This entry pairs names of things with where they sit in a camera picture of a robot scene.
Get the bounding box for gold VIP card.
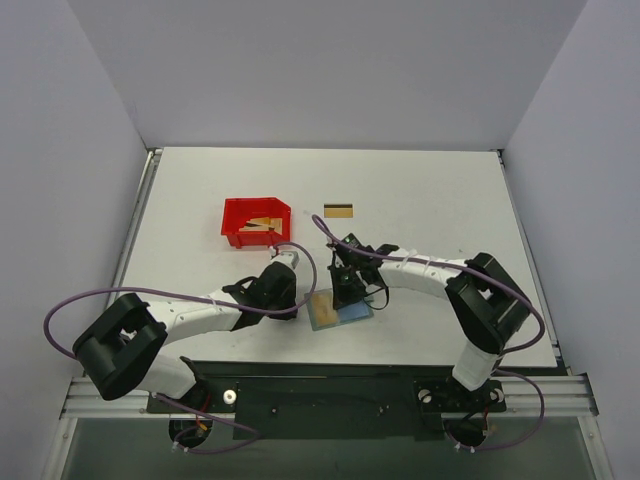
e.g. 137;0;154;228
311;293;339;328

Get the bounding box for gold card with magnetic stripe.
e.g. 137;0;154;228
323;203;354;219

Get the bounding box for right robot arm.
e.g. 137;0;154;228
328;234;531;409

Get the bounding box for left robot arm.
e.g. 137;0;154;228
72;255;297;412

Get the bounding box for gold card inside bin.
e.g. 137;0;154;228
239;217;283;234

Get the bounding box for red plastic bin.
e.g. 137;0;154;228
221;197;292;249

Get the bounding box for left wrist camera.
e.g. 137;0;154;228
270;251;299;271

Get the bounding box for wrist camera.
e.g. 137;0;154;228
327;240;349;254
270;251;299;271

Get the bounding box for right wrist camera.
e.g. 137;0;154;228
327;240;349;254

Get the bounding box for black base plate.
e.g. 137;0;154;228
144;359;506;444

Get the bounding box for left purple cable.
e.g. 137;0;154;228
43;242;317;454

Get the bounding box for aluminium frame rail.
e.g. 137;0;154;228
59;374;600;421

